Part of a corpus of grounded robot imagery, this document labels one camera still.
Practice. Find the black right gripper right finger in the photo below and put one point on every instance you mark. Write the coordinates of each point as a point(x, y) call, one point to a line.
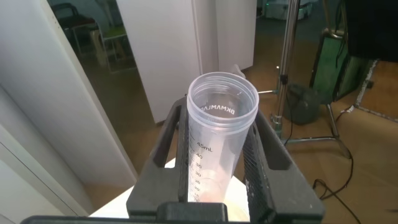
point(280, 193)

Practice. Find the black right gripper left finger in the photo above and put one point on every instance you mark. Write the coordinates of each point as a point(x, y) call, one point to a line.
point(161, 180)

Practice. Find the clear graduated plastic test tube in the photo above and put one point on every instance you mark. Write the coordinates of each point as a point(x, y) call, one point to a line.
point(217, 140)

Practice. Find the dark sandbag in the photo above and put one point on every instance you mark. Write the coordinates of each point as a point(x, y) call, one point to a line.
point(301, 105)

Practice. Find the white partition foot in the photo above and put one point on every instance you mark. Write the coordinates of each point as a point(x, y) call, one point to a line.
point(237, 70)

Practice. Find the green bag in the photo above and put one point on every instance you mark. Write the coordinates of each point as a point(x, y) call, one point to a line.
point(329, 62)

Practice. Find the metal tripod stand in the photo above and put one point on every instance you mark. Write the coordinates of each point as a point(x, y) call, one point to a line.
point(287, 46)

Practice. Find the black office chair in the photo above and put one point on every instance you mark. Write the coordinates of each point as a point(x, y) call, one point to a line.
point(77, 21)

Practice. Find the black panel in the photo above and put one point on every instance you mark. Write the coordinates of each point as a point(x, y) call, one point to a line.
point(373, 28)

